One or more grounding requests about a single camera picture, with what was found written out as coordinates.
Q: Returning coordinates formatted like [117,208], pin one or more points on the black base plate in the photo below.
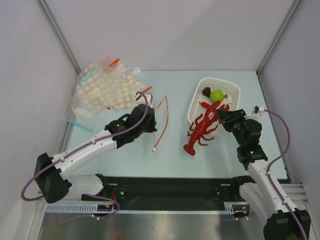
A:
[159,191]

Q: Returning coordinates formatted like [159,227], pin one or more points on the red toy lobster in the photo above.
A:
[205,124]

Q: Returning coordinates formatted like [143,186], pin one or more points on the dark red toy fruit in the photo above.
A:
[206,92]

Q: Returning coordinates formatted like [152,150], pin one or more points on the pile of clear zip bags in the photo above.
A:
[101,86]

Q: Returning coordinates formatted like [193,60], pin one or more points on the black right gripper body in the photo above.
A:
[233,119]

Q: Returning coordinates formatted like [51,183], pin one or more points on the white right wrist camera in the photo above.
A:
[256,114]

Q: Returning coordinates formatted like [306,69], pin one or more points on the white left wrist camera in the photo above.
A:
[146,99]

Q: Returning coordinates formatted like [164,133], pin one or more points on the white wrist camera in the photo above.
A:
[146,99]
[256,114]

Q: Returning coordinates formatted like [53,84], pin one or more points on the green toy apple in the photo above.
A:
[217,95]

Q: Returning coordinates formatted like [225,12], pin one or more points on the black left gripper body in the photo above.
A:
[149,127]

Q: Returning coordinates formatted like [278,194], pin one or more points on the white slotted cable duct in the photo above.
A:
[102,208]

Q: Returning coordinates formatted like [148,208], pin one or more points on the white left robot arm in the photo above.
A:
[55,175]

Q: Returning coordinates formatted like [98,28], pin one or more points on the clear bag with orange zipper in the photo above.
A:
[150,141]

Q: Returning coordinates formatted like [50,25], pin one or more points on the white perforated plastic basket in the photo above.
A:
[228,88]

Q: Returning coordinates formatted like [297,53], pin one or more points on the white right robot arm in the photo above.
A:
[260,188]

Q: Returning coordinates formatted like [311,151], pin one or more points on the red toy chili pepper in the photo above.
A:
[204,104]

